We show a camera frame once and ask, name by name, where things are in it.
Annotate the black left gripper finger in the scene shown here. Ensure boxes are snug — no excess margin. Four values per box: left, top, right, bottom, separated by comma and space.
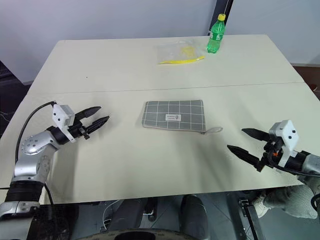
85, 115, 111, 134
73, 106, 102, 121

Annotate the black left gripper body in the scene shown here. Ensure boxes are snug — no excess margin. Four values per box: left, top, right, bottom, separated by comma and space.
66, 113, 92, 141

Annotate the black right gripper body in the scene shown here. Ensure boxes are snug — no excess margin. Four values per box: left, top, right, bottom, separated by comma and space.
260, 138, 283, 168

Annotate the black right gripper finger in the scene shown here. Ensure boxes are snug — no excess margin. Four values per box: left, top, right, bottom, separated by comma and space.
241, 127, 271, 142
226, 144, 266, 173

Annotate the grey checked fabric pouch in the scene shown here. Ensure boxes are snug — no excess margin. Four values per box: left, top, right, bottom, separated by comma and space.
142, 99, 224, 136

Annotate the clear yellow-zip plastic bag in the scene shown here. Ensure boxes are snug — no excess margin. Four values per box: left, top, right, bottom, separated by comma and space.
153, 41, 206, 65

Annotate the white knitted fabric object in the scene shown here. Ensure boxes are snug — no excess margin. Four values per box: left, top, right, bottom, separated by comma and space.
251, 184, 320, 220

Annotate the green plastic soda bottle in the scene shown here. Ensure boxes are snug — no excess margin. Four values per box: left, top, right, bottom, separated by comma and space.
206, 13, 227, 54

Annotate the black metal pole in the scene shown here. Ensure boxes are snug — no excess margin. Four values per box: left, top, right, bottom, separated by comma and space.
207, 0, 235, 36

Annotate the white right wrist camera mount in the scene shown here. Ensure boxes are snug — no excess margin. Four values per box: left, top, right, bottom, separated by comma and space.
268, 119, 300, 168

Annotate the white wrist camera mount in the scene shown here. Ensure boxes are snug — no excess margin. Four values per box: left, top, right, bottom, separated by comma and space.
51, 100, 77, 144
268, 119, 300, 168

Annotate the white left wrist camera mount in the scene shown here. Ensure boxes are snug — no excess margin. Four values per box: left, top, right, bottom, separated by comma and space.
51, 100, 77, 144

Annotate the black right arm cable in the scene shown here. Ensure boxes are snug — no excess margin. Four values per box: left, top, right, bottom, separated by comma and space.
272, 163, 320, 177

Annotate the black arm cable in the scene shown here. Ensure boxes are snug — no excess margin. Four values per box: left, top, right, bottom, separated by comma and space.
272, 163, 320, 177
14, 100, 58, 163

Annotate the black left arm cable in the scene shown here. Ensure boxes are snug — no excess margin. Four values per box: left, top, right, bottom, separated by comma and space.
14, 100, 58, 163

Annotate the black metal bracket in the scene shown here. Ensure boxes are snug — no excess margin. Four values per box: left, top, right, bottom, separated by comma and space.
238, 198, 263, 240

